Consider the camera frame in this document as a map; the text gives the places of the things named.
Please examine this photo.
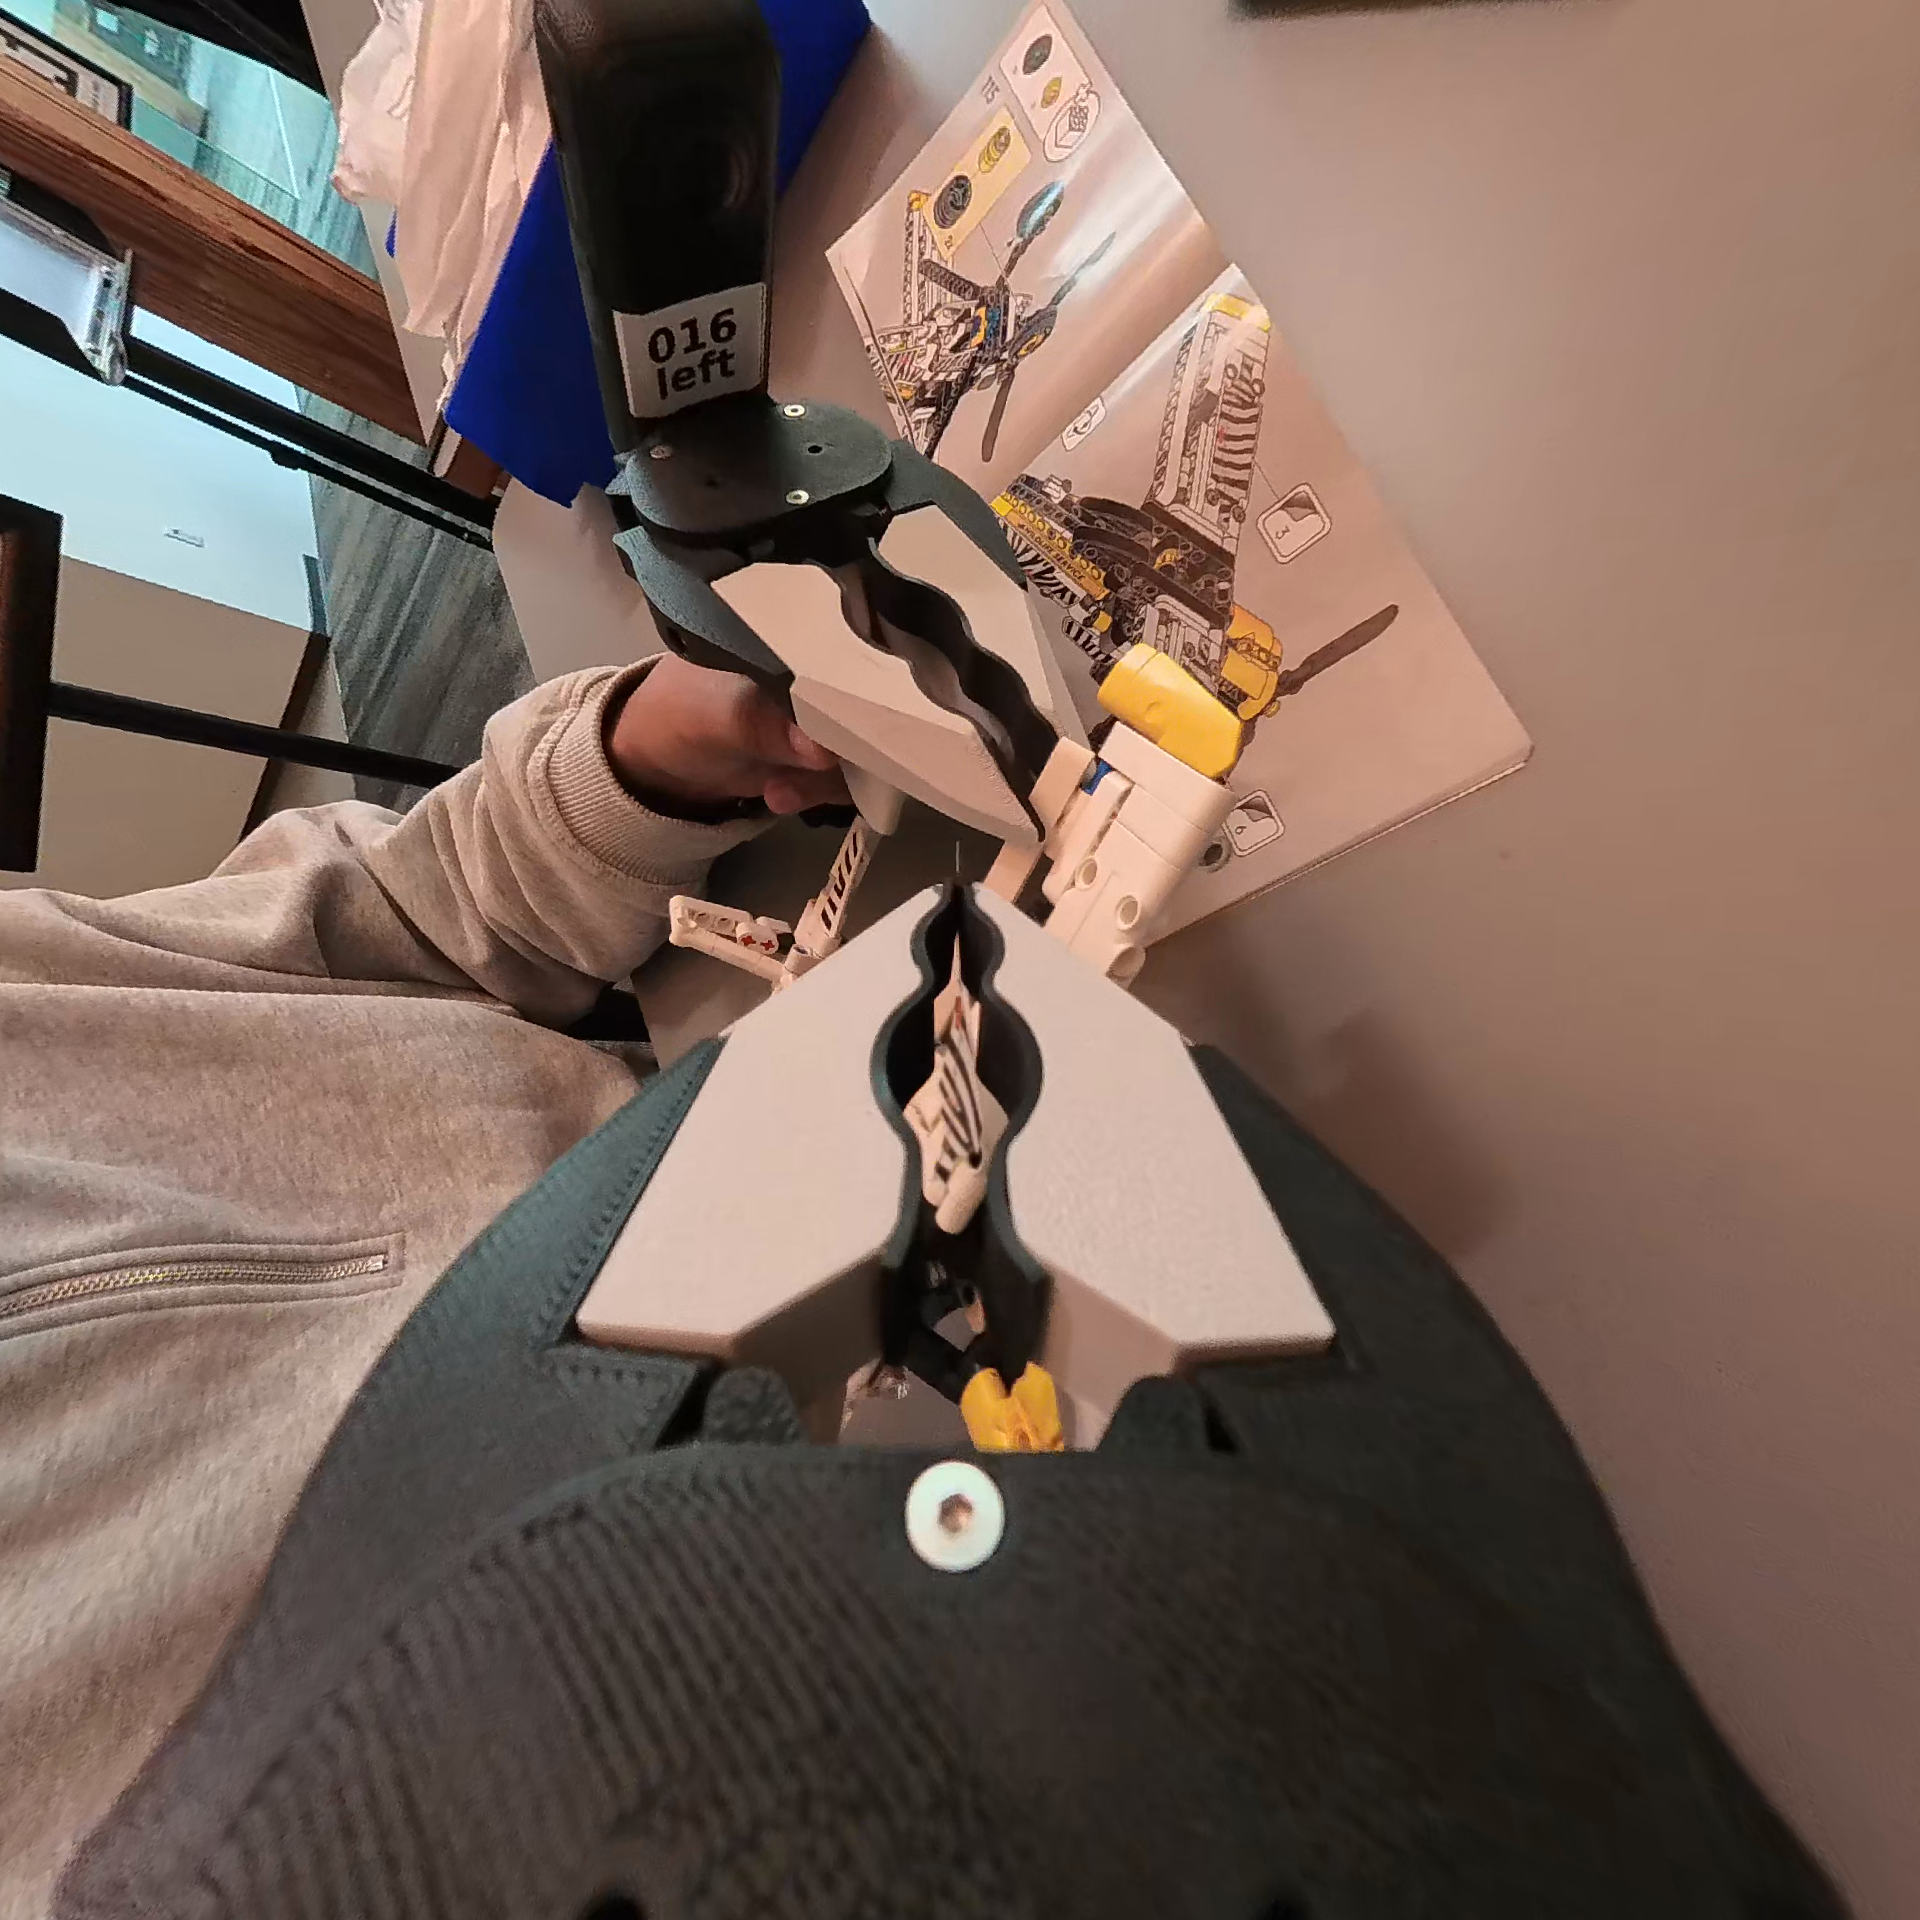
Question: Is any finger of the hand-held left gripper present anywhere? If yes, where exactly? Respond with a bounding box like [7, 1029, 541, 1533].
[870, 506, 1087, 759]
[708, 557, 1048, 840]

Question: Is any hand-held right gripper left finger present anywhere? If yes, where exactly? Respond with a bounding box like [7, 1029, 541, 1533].
[573, 881, 960, 1439]

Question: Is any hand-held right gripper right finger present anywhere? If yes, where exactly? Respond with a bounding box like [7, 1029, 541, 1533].
[960, 881, 1340, 1444]

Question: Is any lego airplane model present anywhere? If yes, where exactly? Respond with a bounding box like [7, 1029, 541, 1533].
[666, 645, 1249, 1454]

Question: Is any person's left forearm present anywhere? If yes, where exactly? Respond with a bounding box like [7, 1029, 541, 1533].
[216, 660, 774, 1038]

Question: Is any person's left hand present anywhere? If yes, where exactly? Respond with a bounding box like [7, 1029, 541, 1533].
[604, 660, 860, 824]

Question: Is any crumpled white paper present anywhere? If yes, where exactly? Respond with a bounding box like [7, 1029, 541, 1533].
[328, 0, 557, 348]

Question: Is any blue plastic bin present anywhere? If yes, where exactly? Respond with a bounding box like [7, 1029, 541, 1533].
[385, 0, 876, 512]

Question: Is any instruction booklet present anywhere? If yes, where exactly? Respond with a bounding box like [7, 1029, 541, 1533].
[824, 0, 1536, 920]

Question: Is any black metal frame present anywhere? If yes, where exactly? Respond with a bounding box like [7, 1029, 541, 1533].
[0, 285, 504, 876]

